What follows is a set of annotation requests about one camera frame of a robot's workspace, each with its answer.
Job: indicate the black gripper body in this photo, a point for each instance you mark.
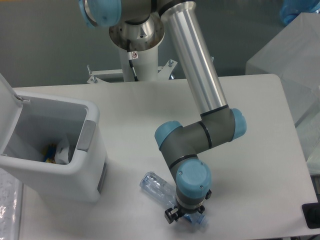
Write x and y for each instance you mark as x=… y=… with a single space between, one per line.
x=188 y=205

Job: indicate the clear crushed plastic bottle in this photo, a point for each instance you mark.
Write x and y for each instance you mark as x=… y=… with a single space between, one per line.
x=165 y=194

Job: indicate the white paper tissue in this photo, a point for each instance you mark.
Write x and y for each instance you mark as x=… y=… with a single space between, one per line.
x=64 y=152

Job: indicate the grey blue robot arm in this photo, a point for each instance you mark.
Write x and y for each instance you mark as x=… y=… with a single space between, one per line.
x=180 y=145

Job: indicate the white open trash can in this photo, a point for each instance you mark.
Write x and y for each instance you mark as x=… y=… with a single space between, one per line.
x=30 y=121

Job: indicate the black device at edge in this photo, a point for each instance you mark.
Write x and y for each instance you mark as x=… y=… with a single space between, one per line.
x=311 y=212

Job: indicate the blue yellow snack wrapper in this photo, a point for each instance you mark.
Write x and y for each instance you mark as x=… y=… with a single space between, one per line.
x=49 y=153

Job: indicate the clear plastic sheet paper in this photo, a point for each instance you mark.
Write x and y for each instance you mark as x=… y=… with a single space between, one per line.
x=11 y=196

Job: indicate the translucent plastic storage box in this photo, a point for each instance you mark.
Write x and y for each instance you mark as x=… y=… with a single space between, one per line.
x=294 y=56

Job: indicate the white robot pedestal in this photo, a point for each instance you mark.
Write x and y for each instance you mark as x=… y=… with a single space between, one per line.
x=138 y=45

